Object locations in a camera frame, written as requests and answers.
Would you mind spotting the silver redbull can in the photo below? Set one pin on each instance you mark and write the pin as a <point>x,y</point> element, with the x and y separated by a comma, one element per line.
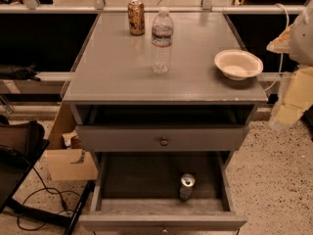
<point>187,183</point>

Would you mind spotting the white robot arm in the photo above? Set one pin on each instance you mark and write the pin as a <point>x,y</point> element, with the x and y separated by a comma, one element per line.
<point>296,89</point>

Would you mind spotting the grey drawer cabinet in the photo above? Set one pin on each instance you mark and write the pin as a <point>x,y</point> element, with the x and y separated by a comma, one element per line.
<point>114,83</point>

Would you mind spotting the grey top drawer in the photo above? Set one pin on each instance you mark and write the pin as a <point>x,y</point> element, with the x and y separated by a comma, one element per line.
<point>162,138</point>

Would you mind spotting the open grey middle drawer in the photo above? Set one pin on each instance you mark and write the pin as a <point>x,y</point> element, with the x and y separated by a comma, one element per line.
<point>140,192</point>

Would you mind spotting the brown gold soda can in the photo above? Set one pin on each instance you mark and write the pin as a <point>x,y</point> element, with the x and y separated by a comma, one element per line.
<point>136,17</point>

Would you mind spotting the clear plastic water bottle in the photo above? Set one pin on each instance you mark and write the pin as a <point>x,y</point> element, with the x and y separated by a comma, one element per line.
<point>162,38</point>

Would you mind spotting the white paper bowl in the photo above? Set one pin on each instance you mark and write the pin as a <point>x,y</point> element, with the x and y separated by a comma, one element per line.
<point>238,64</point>

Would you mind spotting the cardboard box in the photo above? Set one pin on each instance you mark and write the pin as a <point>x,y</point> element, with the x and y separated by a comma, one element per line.
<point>66,159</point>

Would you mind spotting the brown bag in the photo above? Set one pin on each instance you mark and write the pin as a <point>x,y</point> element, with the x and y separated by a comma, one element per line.
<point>20,139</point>

